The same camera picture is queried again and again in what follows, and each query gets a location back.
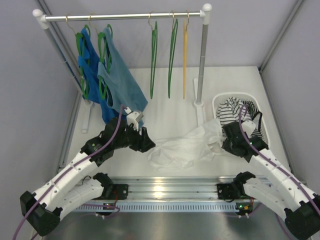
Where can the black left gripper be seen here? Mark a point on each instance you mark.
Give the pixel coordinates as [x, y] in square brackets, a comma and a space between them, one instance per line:
[139, 140]

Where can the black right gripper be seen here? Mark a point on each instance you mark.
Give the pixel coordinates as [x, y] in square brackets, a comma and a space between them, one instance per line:
[227, 146]

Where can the white tank top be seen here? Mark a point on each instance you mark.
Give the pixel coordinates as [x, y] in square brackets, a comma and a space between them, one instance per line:
[180, 153]

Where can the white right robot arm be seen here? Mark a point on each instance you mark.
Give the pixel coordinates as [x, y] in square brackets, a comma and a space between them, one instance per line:
[296, 204]

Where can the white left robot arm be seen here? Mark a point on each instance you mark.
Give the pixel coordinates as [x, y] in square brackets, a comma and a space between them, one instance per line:
[48, 205]

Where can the black white striped top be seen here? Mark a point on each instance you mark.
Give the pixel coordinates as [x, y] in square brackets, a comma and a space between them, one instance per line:
[229, 110]

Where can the teal tank top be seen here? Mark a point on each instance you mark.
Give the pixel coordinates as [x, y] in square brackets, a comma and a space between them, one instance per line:
[122, 87]

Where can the royal blue tank top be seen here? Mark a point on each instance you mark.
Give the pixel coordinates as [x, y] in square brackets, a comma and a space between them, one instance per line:
[106, 112]

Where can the green hanger with teal top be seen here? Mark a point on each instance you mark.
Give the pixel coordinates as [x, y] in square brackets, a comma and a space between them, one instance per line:
[99, 62]

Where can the green hanger with blue top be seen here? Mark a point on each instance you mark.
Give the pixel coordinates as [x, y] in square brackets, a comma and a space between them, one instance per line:
[80, 45]

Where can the yellow hanger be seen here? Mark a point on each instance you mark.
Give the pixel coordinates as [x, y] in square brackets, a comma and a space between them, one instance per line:
[185, 48]

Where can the black trimmed striped garment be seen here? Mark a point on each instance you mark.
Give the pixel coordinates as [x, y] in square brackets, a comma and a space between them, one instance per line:
[253, 114]

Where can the white laundry basket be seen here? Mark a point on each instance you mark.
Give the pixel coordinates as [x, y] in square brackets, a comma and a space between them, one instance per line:
[221, 97]

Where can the silver white clothes rack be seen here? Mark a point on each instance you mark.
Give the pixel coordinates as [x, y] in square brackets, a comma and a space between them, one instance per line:
[204, 14]

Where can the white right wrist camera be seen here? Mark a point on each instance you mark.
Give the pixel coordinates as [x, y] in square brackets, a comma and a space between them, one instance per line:
[248, 127]

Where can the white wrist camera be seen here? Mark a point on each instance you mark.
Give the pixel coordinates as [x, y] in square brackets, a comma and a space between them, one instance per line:
[248, 127]
[133, 118]

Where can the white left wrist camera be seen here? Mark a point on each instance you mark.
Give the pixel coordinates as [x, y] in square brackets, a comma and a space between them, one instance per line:
[133, 118]

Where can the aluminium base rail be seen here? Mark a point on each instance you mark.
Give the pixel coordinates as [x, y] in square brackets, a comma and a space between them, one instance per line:
[170, 189]

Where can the white slotted cable duct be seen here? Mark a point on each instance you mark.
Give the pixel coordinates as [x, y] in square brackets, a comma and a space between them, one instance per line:
[183, 207]

